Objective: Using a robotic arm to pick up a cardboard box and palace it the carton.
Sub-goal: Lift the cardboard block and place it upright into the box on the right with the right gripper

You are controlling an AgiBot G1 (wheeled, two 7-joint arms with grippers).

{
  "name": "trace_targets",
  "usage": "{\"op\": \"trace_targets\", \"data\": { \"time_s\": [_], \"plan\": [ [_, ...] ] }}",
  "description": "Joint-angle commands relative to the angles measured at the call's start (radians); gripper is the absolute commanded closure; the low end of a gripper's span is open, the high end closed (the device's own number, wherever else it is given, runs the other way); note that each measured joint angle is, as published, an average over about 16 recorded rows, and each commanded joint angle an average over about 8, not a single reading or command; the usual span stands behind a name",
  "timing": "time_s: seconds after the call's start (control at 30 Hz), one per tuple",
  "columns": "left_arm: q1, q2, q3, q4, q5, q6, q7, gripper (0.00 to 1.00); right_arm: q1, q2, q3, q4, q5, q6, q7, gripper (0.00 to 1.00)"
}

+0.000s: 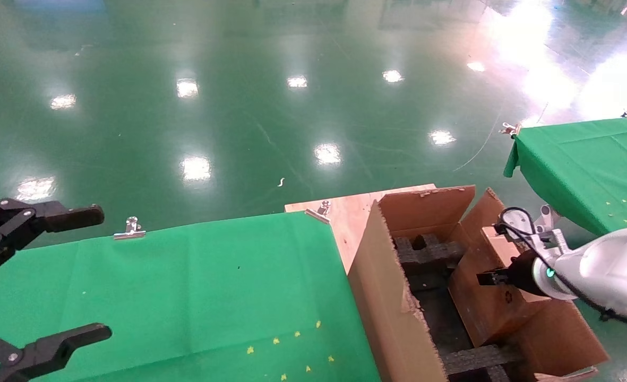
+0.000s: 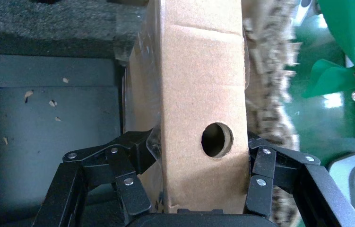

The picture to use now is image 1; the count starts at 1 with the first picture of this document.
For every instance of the large green table cloth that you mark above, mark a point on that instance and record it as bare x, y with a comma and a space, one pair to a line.
159, 297

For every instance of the small brown cardboard box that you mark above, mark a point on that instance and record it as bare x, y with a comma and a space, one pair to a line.
483, 313

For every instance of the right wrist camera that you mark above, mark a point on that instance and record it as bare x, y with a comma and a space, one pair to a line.
515, 217

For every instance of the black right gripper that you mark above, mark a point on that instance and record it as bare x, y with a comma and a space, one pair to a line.
523, 273

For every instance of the white metal stand base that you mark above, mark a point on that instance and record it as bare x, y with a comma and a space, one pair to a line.
546, 215

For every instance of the black foam insert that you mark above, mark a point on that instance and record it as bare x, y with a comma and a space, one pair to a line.
472, 361
424, 254

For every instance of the large open cardboard carton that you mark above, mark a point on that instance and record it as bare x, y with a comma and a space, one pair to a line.
382, 297

